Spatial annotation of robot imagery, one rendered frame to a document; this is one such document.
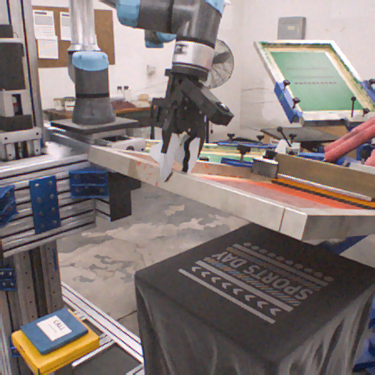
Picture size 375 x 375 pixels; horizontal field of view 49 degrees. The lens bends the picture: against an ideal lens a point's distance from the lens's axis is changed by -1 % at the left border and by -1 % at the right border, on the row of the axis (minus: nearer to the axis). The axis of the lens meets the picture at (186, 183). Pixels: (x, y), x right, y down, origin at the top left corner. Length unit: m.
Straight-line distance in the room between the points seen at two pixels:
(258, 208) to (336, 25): 5.33
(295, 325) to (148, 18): 0.67
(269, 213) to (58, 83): 4.35
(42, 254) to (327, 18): 5.06
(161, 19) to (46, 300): 1.18
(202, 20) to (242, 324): 0.60
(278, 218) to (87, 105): 0.95
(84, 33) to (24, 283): 0.90
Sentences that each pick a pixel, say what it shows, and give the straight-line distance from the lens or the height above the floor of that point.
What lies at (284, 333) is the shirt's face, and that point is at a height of 0.95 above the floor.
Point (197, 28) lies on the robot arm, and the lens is 0.78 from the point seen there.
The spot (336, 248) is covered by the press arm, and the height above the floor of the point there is 0.90.
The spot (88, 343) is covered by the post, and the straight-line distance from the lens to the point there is 0.88.
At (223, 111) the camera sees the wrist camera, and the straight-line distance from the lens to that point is 0.71.
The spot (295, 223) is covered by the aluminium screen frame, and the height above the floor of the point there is 1.26.
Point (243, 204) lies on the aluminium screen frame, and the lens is 0.65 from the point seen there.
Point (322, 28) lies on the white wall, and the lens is 5.99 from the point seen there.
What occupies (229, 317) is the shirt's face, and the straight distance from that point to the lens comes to 0.93.
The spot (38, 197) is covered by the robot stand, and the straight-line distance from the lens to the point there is 1.35.
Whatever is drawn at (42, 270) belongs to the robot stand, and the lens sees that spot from 1.62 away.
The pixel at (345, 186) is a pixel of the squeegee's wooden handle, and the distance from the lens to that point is 1.23.
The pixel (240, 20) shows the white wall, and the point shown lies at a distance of 6.73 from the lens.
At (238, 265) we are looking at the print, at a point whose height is 0.95.
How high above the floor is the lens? 1.50
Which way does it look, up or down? 18 degrees down
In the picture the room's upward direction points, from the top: straight up
